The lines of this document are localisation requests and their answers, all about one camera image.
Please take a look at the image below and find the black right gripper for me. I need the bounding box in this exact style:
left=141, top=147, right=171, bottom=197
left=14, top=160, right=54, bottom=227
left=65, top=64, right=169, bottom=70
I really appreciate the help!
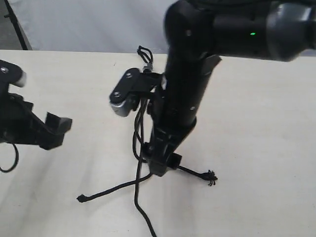
left=143, top=88, right=197, bottom=177

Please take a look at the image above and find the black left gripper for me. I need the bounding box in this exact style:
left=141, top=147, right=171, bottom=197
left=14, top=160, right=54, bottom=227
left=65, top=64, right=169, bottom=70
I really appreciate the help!
left=0, top=93, right=73, bottom=150

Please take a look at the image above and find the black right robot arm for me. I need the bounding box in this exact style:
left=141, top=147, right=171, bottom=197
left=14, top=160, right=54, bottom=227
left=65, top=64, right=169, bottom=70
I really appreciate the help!
left=141, top=0, right=316, bottom=176

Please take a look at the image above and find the white backdrop cloth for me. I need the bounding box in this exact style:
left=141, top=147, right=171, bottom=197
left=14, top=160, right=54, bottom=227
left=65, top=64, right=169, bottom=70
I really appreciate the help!
left=8, top=0, right=172, bottom=53

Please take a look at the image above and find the black backdrop stand pole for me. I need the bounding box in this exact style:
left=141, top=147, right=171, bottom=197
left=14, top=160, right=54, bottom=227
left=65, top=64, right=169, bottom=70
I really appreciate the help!
left=3, top=0, right=32, bottom=50

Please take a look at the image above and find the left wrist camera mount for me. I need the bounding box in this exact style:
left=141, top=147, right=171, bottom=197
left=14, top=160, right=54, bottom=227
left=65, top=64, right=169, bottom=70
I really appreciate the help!
left=0, top=60, right=27, bottom=87

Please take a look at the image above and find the clear tape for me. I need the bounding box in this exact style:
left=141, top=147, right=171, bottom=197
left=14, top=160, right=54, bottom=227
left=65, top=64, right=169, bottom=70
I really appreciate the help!
left=143, top=64, right=153, bottom=73

